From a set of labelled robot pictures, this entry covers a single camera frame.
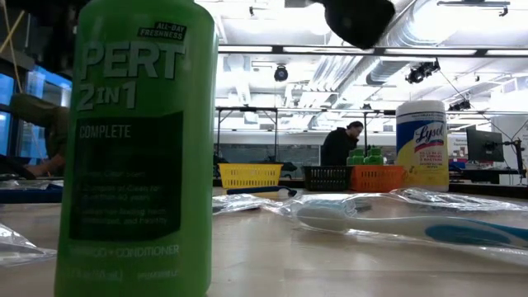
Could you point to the dark blue disposable razor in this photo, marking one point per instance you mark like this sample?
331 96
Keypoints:
260 190

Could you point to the plastic black comb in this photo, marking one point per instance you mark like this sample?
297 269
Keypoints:
363 203
453 201

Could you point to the blue white toothbrush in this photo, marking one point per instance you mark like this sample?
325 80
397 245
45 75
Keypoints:
412 229

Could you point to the clear plastic toothbrush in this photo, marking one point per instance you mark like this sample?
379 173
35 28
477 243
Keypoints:
16 245

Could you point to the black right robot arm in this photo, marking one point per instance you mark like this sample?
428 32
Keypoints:
359 20

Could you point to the yellow plastic basket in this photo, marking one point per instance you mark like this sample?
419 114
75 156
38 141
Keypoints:
249 176

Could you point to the clear plastic wrapped comb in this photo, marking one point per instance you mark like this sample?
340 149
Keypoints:
272 205

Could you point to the black plastic basket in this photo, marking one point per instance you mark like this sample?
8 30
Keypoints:
328 178

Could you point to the person's feet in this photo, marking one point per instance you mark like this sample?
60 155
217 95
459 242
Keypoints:
340 146

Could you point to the orange plastic basket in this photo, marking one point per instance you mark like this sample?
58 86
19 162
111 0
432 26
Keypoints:
377 178

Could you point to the Lysol wipes canister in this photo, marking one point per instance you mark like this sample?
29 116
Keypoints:
422 144

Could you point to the black computer monitor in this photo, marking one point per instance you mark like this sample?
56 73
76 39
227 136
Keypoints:
484 146

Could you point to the black background desk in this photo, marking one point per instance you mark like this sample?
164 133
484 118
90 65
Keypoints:
486 175

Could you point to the person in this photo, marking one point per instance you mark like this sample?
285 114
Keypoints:
41 119

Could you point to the black overhead beam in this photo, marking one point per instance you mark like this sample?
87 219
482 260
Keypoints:
480 52

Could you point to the black ceiling dome camera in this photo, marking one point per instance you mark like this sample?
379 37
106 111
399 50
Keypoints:
281 74

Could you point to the silver ventilation duct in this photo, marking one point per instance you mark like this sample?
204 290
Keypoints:
392 70

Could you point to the black ceiling camera rig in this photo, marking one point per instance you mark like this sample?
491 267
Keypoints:
420 72
460 105

